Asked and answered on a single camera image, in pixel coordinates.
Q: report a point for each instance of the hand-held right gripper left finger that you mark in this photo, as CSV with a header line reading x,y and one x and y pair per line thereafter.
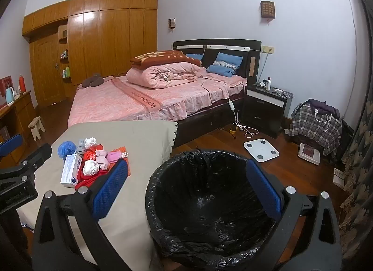
x,y
110,189

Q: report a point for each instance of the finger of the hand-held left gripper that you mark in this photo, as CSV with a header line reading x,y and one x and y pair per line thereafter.
x,y
11,144
39,155

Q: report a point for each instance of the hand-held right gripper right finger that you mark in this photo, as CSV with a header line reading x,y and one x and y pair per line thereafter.
x,y
263,189

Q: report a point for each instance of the red glove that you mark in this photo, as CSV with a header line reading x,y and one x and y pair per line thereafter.
x,y
90,180

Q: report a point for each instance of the large white paper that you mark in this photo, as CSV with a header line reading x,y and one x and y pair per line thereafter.
x,y
91,167

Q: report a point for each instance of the pink socks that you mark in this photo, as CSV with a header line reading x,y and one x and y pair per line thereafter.
x,y
102,160

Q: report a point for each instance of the white and blue box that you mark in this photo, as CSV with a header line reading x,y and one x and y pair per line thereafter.
x,y
70,170

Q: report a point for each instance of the grey cloth piece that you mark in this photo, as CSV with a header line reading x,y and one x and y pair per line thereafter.
x,y
80,146

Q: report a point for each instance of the small white tissue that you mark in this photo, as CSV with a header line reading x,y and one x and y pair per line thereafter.
x,y
91,142

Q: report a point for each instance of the bin with black plastic liner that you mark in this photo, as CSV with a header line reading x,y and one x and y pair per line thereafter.
x,y
204,201

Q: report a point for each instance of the wooden desk cabinet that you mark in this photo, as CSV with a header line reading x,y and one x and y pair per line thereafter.
x,y
17,119

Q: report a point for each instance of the small wooden stool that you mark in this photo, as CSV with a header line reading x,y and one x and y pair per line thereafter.
x,y
36,125

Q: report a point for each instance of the white bathroom scale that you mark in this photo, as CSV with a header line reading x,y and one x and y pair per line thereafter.
x,y
261,151

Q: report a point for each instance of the light blue kettle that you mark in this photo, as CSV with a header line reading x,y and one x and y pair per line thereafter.
x,y
9,96

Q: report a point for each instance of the white scale with red top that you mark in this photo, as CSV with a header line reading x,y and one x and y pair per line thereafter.
x,y
309,154

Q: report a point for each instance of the red gift box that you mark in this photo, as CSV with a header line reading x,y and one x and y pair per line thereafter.
x,y
3,87

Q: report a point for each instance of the red thermos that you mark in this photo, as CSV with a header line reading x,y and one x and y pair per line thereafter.
x,y
22,84

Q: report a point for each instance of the yellow power strip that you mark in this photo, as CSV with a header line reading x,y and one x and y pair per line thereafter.
x,y
233,129

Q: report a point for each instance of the plaid cloth covered chair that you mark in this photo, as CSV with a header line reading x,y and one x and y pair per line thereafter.
x,y
306,131

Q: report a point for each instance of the dark nightstand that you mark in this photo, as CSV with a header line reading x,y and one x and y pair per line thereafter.
x,y
262,113

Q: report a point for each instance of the white booklet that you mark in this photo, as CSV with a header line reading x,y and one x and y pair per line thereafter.
x,y
339,177

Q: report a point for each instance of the bed with pink sheet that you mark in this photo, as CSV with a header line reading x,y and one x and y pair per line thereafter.
x,y
116,99

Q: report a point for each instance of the brown plush pillow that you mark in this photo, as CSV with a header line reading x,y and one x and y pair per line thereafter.
x,y
93,81

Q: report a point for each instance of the patterned curtain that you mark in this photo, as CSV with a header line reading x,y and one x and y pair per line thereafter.
x,y
360,157

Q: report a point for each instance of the purple garment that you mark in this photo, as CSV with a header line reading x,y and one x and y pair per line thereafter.
x,y
326,107

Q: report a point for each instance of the small shelf bottles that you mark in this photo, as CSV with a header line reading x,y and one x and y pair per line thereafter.
x,y
64,54

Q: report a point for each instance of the white bottle with dark cap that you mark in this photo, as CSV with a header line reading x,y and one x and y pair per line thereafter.
x,y
268,84

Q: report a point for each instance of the pink electric blanket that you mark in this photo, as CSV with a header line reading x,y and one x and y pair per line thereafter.
x,y
224,80

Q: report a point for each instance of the folded pink quilt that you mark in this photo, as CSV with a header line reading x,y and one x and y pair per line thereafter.
x,y
163,75

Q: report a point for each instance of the blue pillow with patterned band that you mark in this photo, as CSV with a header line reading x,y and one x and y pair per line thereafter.
x,y
224,58

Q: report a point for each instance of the wooden wardrobe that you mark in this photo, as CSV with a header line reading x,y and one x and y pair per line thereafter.
x,y
116,40

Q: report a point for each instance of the folded red-brown blanket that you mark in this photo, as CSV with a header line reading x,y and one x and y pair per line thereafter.
x,y
163,56

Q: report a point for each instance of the plain blue pillow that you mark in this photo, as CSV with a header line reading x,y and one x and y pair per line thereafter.
x,y
193,57

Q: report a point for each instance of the beige wall outlet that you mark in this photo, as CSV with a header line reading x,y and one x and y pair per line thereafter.
x,y
268,49

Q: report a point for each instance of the small wall lamp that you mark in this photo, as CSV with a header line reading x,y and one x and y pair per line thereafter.
x,y
171,22

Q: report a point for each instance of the large wooden wall lamp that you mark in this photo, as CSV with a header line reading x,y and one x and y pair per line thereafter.
x,y
267,9

